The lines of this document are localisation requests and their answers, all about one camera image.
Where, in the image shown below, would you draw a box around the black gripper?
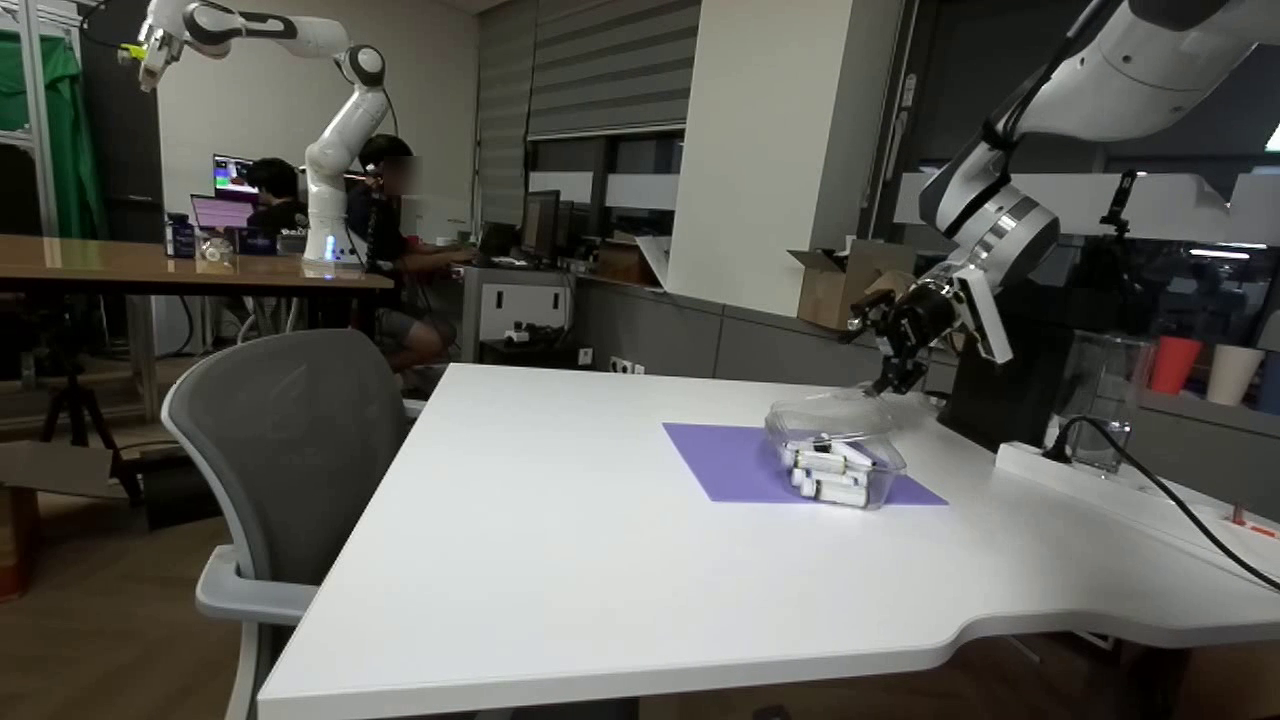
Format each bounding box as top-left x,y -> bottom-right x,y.
842,259 -> 974,401

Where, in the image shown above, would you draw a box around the clear plastic container lid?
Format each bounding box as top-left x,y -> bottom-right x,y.
765,381 -> 938,444

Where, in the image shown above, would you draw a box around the clear plastic container base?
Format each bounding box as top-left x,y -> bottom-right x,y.
765,427 -> 911,512

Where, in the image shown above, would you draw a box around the white items inside container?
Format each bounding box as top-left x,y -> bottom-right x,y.
778,427 -> 883,509

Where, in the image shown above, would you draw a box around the cardboard box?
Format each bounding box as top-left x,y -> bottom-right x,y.
787,237 -> 924,335

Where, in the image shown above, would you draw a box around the white power strip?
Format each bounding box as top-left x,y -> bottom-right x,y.
991,437 -> 1153,498

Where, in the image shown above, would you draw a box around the clear plastic cup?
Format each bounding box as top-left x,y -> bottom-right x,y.
1062,333 -> 1138,474

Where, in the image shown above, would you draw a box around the purple mat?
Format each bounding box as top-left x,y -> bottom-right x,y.
660,422 -> 951,509

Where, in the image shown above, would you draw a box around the red cup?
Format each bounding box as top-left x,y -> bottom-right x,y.
1146,333 -> 1209,401

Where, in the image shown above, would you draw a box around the white cup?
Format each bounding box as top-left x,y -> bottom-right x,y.
1203,339 -> 1263,411

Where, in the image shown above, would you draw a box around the grey drawer cabinet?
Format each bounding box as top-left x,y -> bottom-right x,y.
455,266 -> 578,368

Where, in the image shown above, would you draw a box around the grey window blinds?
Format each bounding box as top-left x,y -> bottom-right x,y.
471,0 -> 704,229

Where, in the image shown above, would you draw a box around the seated person in black shirt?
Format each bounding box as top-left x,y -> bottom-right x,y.
349,131 -> 490,377

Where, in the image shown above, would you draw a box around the grey mesh office chair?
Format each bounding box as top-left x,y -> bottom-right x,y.
157,325 -> 415,720

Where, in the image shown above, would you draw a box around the dark-haired seated person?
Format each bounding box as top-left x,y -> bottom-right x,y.
240,158 -> 306,259

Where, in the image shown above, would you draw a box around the computer monitor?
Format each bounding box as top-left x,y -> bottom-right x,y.
207,150 -> 265,201

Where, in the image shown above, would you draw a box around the small clear object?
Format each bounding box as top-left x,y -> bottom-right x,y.
190,232 -> 240,274

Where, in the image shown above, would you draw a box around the laptop with pink screen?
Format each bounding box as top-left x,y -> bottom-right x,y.
189,194 -> 258,239

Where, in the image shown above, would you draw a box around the wooden table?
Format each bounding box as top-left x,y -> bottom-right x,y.
0,232 -> 398,403

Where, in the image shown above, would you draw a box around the black tripod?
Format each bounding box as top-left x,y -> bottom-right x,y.
34,356 -> 126,455

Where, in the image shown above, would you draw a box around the green cloth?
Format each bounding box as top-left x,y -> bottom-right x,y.
0,30 -> 108,244

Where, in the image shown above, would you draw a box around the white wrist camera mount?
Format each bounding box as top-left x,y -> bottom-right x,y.
947,259 -> 1022,368

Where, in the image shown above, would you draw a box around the black cable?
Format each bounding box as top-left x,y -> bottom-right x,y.
1042,411 -> 1280,597

